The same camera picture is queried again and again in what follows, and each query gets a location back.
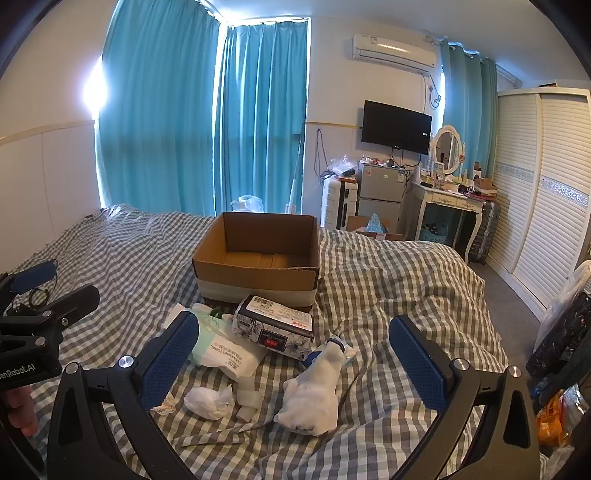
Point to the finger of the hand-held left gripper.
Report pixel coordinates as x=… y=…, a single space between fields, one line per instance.
x=34 y=274
x=69 y=300

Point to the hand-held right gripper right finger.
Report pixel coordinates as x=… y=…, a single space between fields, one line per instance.
x=415 y=364

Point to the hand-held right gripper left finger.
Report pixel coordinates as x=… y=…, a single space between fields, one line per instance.
x=171 y=355

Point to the white face towel pack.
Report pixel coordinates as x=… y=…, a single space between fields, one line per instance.
x=226 y=355

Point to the clear green plastic packet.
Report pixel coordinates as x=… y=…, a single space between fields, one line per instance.
x=210 y=313

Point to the white tissue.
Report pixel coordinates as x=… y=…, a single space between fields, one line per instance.
x=207 y=401

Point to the white knitted glove bundle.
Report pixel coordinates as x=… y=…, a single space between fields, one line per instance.
x=309 y=397

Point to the floral tissue pack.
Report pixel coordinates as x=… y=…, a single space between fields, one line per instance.
x=277 y=323

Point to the person's left hand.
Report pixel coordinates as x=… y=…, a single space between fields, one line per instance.
x=21 y=410

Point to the grey white checkered blanket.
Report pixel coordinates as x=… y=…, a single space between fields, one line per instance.
x=392 y=286

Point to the clear plastic sheet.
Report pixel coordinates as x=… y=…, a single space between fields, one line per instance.
x=129 y=217

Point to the teal basket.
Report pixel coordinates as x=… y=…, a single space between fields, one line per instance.
x=436 y=233

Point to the teal tissue paper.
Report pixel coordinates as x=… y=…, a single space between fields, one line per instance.
x=376 y=224

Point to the orange snack packet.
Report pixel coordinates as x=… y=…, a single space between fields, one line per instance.
x=551 y=420

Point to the dark floral bag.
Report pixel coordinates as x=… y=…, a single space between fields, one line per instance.
x=563 y=346

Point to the small cardboard box on floor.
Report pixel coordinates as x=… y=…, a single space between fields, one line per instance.
x=358 y=225

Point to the silver suitcase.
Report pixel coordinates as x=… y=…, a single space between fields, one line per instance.
x=487 y=230

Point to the large white plastic bag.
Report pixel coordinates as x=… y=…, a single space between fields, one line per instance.
x=561 y=304

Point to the white dressing table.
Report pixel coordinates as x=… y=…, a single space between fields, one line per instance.
x=443 y=198

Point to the white plastic bag by window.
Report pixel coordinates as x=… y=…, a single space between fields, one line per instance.
x=247 y=204

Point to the grey small fridge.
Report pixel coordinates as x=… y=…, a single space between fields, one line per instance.
x=381 y=194

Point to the white suitcase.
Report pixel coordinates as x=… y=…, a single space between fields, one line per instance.
x=337 y=203

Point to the brown box on dressing table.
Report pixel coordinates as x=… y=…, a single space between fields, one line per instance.
x=485 y=182

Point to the wide teal curtain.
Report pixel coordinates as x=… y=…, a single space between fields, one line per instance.
x=157 y=115

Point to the clear plastic bag of goods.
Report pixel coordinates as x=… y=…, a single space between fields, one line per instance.
x=344 y=167

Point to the white louvred wardrobe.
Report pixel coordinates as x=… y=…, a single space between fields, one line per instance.
x=545 y=194

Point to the oval vanity mirror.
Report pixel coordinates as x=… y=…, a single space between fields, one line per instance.
x=449 y=145

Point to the narrow teal curtain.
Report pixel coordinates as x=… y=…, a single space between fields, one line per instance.
x=263 y=120

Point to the teal curtain beside wardrobe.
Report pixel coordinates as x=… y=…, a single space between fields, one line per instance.
x=468 y=106

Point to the white air conditioner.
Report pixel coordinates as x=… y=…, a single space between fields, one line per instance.
x=392 y=50

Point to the small photo frame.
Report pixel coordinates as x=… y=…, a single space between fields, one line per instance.
x=438 y=167

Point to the black wall television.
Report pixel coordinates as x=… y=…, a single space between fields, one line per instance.
x=396 y=127

